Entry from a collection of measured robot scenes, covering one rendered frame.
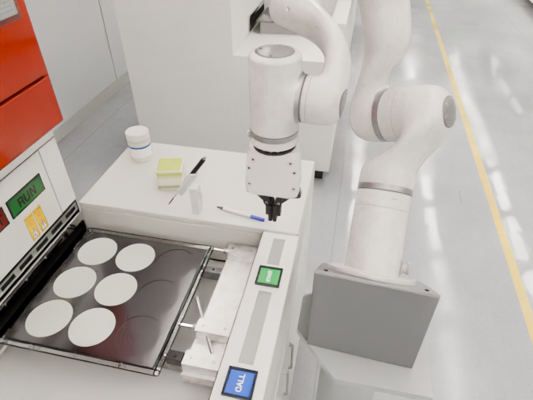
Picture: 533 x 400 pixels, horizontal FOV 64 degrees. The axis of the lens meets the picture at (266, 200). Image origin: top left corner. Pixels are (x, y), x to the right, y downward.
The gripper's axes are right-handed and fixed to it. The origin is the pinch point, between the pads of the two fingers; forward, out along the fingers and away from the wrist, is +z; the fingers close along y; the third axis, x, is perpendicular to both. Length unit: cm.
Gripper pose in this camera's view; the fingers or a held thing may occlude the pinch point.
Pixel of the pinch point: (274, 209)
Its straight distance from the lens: 84.7
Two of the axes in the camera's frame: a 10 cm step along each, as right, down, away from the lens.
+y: 9.8, 1.3, -1.6
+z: 0.0, 7.8, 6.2
